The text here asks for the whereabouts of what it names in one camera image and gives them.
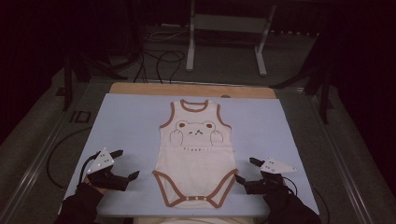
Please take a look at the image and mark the aluminium frame rail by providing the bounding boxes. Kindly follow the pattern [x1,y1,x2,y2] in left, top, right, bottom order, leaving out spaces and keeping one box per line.
[0,81,92,224]
[306,90,396,224]

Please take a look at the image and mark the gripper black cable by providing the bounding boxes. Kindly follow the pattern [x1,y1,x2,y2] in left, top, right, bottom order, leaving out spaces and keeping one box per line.
[78,151,101,185]
[281,175,299,196]

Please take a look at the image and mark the white metal stand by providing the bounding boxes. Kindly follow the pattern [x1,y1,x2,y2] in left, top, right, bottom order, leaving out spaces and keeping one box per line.
[185,0,277,77]

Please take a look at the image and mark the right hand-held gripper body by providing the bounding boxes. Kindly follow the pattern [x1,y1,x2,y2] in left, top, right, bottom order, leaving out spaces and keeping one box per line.
[244,157,298,196]

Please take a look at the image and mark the white cable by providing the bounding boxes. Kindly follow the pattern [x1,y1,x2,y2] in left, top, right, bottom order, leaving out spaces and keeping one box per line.
[144,27,191,43]

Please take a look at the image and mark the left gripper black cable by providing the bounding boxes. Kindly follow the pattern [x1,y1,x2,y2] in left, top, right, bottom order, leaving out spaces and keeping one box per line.
[78,151,101,185]

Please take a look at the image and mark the black floor cable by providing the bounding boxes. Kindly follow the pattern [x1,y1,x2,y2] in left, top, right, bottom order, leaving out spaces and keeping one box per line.
[312,186,331,224]
[46,126,93,190]

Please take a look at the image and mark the black metal stand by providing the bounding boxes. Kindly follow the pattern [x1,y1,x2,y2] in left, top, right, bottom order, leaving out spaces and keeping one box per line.
[55,50,129,112]
[269,31,334,125]

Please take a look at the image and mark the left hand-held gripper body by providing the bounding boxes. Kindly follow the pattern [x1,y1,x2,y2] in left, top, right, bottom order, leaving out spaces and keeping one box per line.
[85,147,131,192]

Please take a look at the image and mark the looped black cable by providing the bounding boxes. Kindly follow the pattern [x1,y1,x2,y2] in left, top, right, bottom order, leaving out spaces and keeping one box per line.
[154,49,187,84]

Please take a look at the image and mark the cream baby bodysuit brown trim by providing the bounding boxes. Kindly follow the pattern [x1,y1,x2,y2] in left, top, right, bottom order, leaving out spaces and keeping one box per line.
[151,98,239,210]

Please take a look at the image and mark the light blue board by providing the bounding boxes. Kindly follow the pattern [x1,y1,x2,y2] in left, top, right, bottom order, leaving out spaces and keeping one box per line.
[58,92,320,218]

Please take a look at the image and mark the black rectangular floor bracket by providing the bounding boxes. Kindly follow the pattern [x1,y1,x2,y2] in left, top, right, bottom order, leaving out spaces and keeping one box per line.
[69,109,92,124]

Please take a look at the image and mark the person's left hand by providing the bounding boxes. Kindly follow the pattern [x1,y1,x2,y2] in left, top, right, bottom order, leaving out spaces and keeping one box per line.
[84,178,106,196]

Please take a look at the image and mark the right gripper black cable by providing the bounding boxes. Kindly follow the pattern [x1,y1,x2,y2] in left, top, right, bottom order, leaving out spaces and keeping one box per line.
[281,175,299,196]

